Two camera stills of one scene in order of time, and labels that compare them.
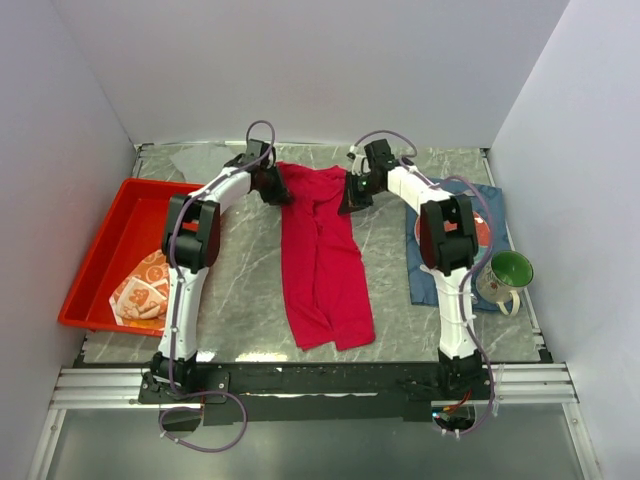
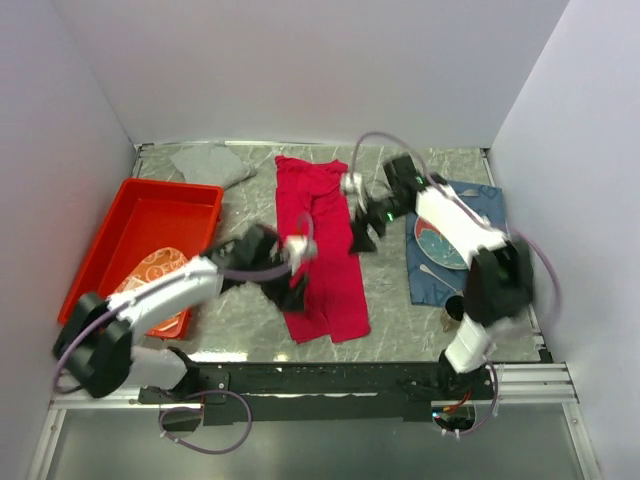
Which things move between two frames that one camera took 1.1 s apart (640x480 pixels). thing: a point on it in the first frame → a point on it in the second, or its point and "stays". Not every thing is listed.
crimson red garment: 323,280 stays
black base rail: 283,393 stays
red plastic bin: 133,231 stays
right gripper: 353,203 → 360,241
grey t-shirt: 198,163 stays
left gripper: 280,194 → 287,299
